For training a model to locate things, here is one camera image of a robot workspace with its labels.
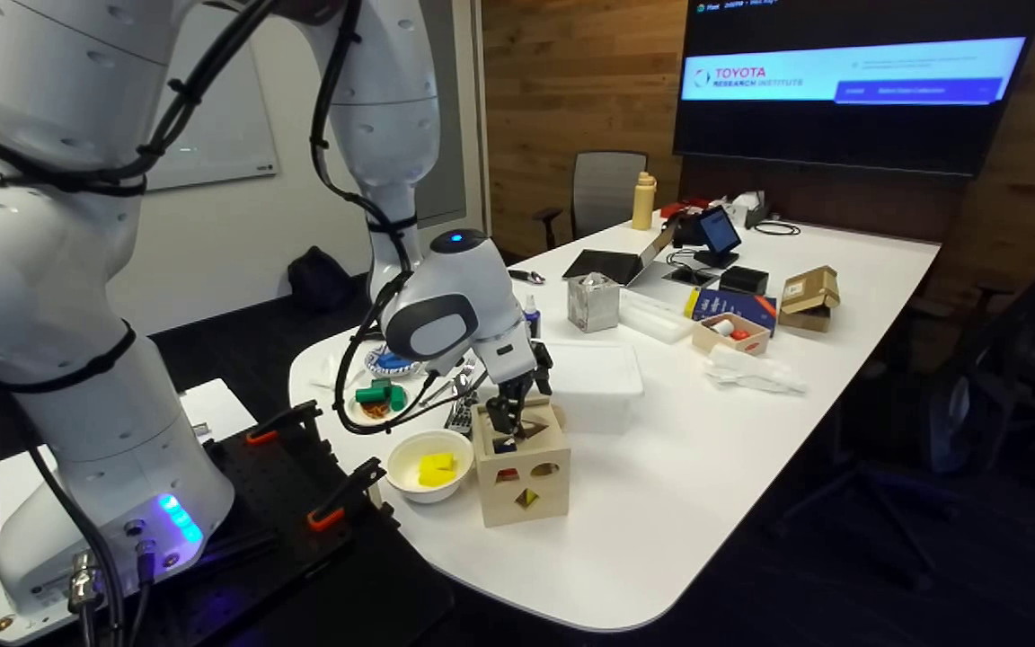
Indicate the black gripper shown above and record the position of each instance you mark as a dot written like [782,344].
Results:
[509,403]

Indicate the wooden shape sorting box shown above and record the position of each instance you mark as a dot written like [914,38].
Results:
[527,484]

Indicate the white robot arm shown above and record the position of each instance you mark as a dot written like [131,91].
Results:
[92,99]

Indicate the blue snack box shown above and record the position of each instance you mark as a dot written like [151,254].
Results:
[731,303]

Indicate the cardboard box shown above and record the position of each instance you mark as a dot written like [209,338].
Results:
[811,301]

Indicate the clear plastic container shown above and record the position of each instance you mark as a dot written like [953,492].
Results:
[594,379]

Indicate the yellow block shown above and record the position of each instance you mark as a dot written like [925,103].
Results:
[436,470]

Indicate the white paper bowl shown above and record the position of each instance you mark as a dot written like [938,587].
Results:
[406,455]

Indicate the white plate with toys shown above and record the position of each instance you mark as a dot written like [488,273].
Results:
[376,413]

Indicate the green toy cylinder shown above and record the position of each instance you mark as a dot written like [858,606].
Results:
[382,392]

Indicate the black notebook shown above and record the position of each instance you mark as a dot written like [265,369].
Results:
[610,262]

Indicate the black clamp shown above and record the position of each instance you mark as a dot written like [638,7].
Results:
[281,425]
[350,502]

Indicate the black backpack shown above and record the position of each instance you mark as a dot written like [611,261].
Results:
[320,284]

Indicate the clear plastic bag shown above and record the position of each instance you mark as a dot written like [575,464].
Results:
[754,371]

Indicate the grey office chair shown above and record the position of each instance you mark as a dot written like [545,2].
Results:
[602,190]

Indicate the yellow mustard bottle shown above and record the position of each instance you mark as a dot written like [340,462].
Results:
[645,196]

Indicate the small tablet on stand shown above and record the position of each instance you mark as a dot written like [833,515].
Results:
[721,240]

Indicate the black office chair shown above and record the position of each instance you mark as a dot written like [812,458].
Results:
[923,441]

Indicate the whiteboard on wall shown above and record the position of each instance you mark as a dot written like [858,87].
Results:
[227,135]

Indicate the wall monitor screen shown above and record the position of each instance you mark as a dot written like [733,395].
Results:
[848,84]

